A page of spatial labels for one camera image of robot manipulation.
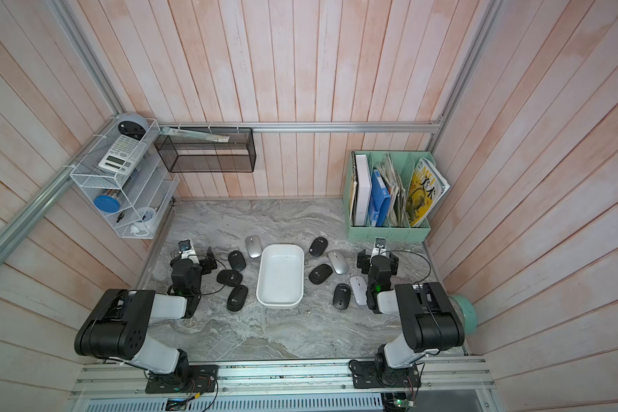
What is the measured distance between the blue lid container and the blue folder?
2.79ft

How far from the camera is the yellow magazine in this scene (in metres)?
0.94

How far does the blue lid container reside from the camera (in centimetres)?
77

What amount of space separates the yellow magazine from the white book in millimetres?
203
